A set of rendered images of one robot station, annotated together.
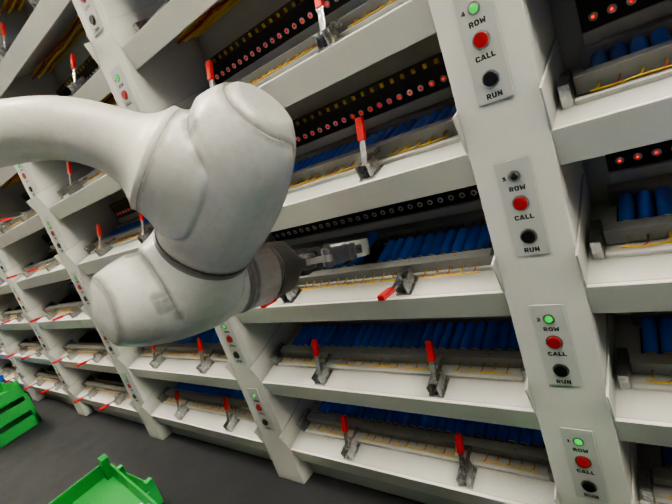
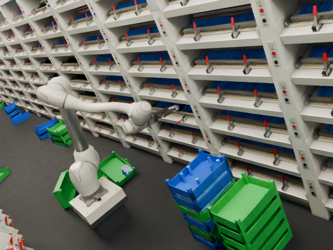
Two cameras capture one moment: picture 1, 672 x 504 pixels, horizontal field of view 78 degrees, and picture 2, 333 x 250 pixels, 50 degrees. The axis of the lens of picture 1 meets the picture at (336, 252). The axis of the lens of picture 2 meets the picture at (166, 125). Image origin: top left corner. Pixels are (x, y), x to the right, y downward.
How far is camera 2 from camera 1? 1.89 m
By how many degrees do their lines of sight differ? 24
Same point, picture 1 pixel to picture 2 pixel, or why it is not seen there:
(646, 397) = (225, 148)
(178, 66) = not seen: hidden behind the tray
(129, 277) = (128, 125)
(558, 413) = (211, 149)
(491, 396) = (202, 145)
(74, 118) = (121, 107)
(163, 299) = (133, 128)
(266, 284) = (150, 122)
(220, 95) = (139, 106)
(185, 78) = not seen: hidden behind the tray
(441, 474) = not seen: hidden behind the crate
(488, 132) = (190, 98)
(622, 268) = (215, 124)
